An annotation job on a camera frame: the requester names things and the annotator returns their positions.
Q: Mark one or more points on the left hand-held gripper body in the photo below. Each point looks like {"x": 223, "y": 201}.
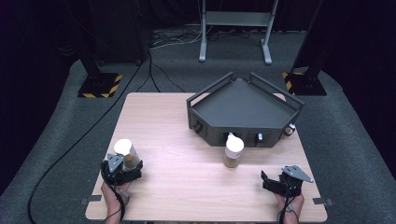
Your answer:
{"x": 114, "y": 174}

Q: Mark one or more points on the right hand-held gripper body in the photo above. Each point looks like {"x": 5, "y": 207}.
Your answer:
{"x": 292, "y": 183}

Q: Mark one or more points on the white-lidded spice jar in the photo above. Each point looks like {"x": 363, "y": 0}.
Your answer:
{"x": 233, "y": 149}

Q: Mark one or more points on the dark grey corner shelf rack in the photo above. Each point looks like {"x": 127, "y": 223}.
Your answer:
{"x": 243, "y": 109}

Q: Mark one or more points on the person's right hand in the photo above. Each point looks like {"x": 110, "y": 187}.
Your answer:
{"x": 292, "y": 207}

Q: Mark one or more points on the person's left hand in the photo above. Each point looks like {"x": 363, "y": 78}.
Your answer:
{"x": 112, "y": 199}

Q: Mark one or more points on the grey tape strip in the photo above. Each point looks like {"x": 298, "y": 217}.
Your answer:
{"x": 322, "y": 201}
{"x": 91, "y": 199}

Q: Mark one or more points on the black stand with striped base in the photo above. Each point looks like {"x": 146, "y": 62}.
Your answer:
{"x": 100, "y": 84}
{"x": 306, "y": 82}

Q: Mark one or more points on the grey metal stand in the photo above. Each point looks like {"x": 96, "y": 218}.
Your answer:
{"x": 236, "y": 18}

